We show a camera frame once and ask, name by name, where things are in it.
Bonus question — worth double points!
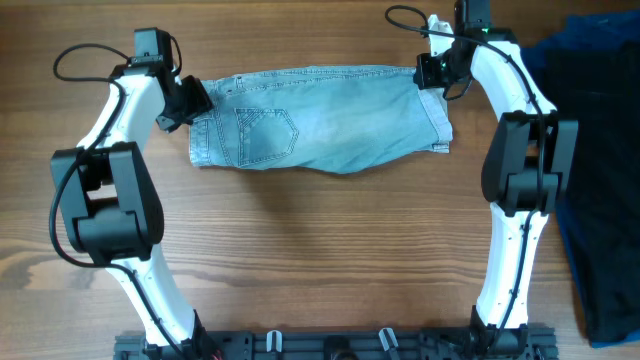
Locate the light blue denim shorts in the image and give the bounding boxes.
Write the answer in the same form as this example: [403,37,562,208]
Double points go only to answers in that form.
[189,65,453,174]

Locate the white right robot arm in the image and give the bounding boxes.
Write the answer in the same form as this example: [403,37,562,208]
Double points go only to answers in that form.
[414,0,578,356]

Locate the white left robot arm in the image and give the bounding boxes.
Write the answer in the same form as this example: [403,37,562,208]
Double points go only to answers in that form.
[49,28,221,359]

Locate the dark blue clothes pile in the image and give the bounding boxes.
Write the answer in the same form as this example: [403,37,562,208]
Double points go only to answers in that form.
[522,10,639,348]

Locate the black aluminium mounting rail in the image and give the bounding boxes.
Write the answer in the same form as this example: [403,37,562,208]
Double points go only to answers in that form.
[113,326,560,360]

